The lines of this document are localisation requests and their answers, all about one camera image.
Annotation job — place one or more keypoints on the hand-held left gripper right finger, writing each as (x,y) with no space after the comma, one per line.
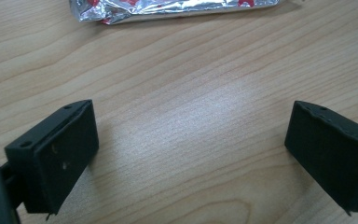
(332,155)

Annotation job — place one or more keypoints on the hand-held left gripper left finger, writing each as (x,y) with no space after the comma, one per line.
(56,155)

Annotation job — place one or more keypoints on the silver foil snack wrapper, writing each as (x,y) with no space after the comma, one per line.
(155,9)

